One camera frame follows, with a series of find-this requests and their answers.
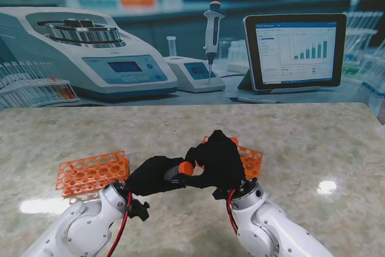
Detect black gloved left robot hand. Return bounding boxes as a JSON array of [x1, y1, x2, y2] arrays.
[[125, 155, 187, 197]]

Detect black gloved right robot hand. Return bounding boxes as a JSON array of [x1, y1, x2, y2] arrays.
[[171, 129, 247, 191]]

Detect clear plastic test tube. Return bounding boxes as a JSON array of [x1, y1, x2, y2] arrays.
[[164, 166, 180, 181]]

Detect orange test tube rack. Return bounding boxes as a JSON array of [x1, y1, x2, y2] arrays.
[[194, 135, 264, 181], [55, 150, 130, 199]]

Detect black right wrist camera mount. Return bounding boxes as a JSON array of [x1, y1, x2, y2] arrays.
[[212, 187, 237, 200]]

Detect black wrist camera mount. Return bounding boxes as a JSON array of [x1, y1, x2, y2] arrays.
[[129, 199, 150, 221], [212, 187, 237, 200]]

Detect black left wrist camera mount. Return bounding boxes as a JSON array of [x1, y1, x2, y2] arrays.
[[129, 199, 150, 221]]

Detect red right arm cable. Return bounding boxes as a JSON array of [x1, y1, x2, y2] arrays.
[[225, 189, 241, 237]]

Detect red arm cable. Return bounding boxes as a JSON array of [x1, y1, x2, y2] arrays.
[[225, 189, 241, 237], [105, 190, 133, 257]]

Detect red left arm cable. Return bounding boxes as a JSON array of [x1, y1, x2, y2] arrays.
[[105, 190, 133, 257]]

